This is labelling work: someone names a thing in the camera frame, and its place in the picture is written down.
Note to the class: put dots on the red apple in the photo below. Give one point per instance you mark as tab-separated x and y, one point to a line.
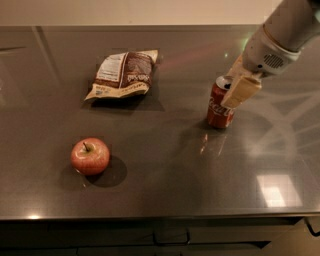
90	156

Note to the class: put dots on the red coke can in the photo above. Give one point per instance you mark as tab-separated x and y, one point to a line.
217	115

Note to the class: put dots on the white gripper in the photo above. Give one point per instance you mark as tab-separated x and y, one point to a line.
265	55

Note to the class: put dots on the black drawer handle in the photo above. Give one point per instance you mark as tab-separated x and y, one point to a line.
171	237

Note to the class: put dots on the brown chip bag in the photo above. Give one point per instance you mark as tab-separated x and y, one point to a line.
124	75

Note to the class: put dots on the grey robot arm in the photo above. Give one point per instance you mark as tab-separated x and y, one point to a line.
292	25

